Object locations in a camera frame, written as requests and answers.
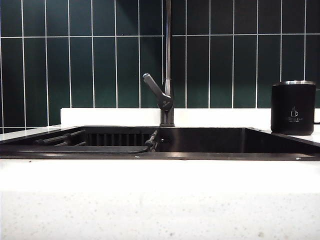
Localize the black kitchen sink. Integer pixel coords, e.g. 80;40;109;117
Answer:
0;124;320;161

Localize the dark faucet lever handle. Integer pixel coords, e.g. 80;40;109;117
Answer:
141;72;174;111

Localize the dark metal faucet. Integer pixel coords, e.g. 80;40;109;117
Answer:
159;0;175;127

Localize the black sink drain rack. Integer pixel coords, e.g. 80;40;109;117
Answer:
18;129;160;154

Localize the black mug with steel rim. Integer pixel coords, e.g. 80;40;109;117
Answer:
270;80;320;136

